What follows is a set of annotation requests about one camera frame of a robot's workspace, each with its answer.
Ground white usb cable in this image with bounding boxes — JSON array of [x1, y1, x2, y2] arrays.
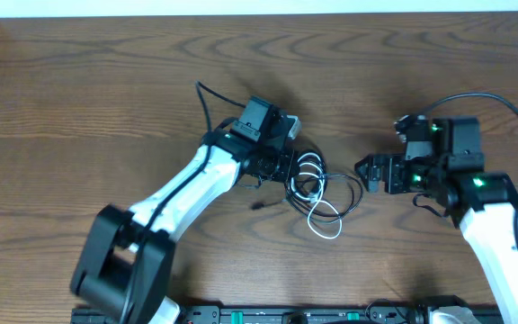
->
[[289, 151, 344, 240]]

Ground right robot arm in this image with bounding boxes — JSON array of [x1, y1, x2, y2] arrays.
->
[[354, 115, 518, 323]]

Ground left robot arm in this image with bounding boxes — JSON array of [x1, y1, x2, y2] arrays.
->
[[70, 96, 301, 323]]

